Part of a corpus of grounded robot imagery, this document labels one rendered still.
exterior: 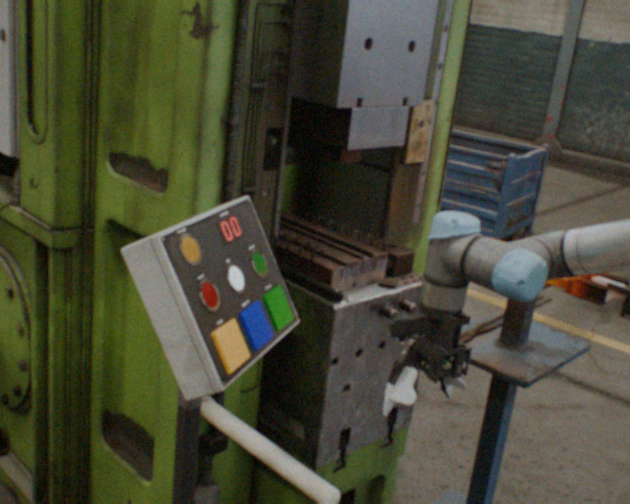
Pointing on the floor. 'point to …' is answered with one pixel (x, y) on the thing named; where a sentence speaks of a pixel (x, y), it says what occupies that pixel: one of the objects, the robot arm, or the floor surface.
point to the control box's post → (186, 449)
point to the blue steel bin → (494, 182)
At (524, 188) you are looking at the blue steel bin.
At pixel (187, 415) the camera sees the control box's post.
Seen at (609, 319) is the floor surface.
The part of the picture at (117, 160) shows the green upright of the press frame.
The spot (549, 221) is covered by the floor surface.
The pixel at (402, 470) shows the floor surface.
